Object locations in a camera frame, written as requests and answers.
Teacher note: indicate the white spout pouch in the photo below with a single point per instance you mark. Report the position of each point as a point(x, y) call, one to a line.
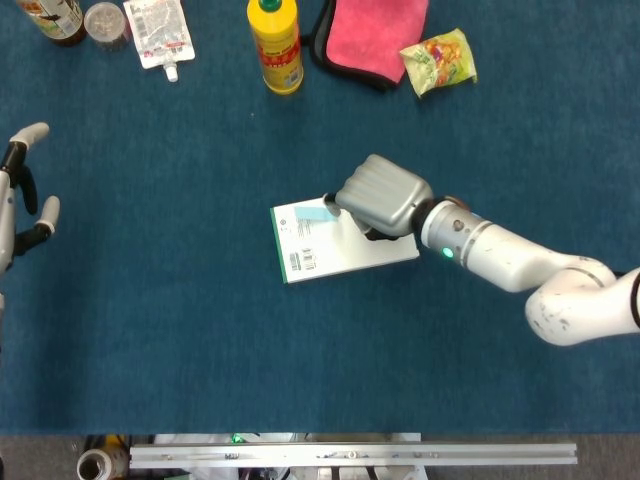
point(160, 35)

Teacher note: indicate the small clear lidded jar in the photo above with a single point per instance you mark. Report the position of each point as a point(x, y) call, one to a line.
point(105, 25)

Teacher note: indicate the light blue paper strip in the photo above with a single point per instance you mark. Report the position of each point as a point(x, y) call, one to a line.
point(312, 213)

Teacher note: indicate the yellow snack bag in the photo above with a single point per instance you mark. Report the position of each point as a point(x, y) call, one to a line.
point(440, 62)

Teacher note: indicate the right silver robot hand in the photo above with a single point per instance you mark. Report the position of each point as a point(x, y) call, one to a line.
point(385, 195)

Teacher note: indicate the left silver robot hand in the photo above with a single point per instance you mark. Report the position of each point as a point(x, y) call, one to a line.
point(6, 210)

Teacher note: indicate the blue felt table cover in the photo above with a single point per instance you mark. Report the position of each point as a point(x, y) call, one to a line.
point(450, 375)

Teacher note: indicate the brown tape roll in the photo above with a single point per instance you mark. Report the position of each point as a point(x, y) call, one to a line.
point(97, 465)

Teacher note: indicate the aluminium profile rail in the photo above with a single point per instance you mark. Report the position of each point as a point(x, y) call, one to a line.
point(350, 455)

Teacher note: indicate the brown sauce bottle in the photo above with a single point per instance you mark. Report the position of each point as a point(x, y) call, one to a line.
point(57, 22)

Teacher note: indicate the white flat cardboard box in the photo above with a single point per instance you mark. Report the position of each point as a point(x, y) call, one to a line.
point(325, 250)

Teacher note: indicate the pink cloth with black trim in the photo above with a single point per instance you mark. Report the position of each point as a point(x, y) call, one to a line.
point(370, 35)

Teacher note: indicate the yellow plastic bottle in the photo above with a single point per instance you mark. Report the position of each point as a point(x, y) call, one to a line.
point(277, 45)

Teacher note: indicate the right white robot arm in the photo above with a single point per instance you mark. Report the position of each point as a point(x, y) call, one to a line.
point(500, 255)

